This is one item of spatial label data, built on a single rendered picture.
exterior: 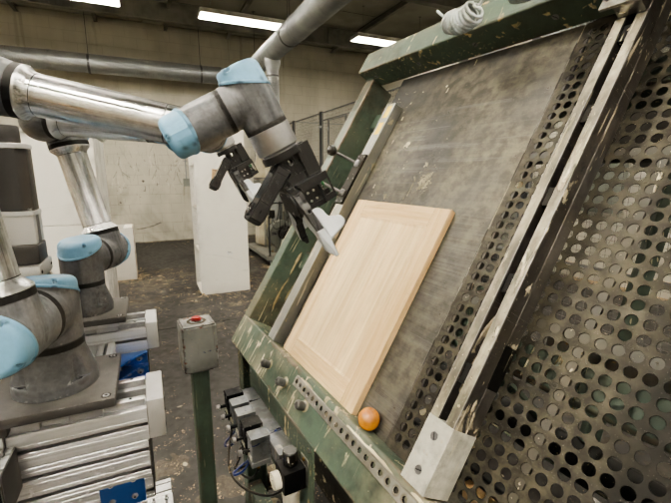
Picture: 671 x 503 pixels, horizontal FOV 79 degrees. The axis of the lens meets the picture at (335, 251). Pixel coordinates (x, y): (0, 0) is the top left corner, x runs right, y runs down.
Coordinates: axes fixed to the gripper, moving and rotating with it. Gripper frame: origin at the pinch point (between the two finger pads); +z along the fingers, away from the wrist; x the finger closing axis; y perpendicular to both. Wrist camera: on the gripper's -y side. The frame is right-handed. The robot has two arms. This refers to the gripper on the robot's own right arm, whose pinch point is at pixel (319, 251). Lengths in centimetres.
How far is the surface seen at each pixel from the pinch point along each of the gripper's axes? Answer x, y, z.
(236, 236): 423, 28, 85
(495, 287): -17.0, 22.9, 19.1
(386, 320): 11.9, 10.6, 30.3
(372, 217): 40, 32, 15
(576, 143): -18, 50, 3
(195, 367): 72, -42, 39
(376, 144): 59, 53, 0
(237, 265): 423, 10, 118
